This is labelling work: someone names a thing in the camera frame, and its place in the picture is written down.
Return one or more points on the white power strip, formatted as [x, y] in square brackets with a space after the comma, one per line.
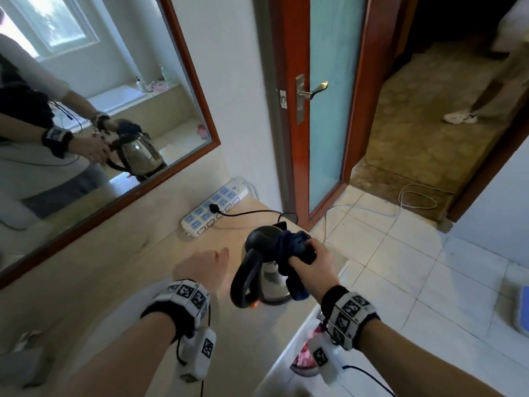
[206, 214]

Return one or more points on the person's left forearm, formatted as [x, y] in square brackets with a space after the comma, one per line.
[124, 359]

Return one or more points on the marker wristband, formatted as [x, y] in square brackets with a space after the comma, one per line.
[182, 301]
[351, 314]

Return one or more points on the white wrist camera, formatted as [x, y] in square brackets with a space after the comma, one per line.
[324, 359]
[198, 355]

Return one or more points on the blue bathroom scale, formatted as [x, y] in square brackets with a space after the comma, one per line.
[522, 314]

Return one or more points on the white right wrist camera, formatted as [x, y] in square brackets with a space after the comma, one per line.
[324, 359]

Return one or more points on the wooden door frosted glass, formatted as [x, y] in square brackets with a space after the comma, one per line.
[334, 99]

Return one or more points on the person's right forearm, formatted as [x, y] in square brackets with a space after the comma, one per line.
[413, 363]

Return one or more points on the white sink basin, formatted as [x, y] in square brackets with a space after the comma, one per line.
[140, 297]

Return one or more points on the person's right hand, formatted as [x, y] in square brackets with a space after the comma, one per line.
[318, 272]

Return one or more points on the dark blue cloth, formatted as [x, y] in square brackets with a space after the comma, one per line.
[293, 243]

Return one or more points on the right marker wristband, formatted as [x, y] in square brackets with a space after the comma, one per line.
[351, 314]

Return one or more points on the person's left hand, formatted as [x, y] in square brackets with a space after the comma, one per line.
[202, 268]

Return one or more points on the white trash bin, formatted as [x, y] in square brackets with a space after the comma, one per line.
[303, 359]

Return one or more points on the wooden door frame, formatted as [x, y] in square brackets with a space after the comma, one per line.
[487, 173]

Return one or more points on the wooden framed wall mirror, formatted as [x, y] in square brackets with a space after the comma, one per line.
[103, 99]

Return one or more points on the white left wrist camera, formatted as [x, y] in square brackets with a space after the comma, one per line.
[198, 355]

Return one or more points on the left marker wristband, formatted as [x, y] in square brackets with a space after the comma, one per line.
[182, 301]

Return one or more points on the chrome square faucet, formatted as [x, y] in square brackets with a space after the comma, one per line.
[25, 359]

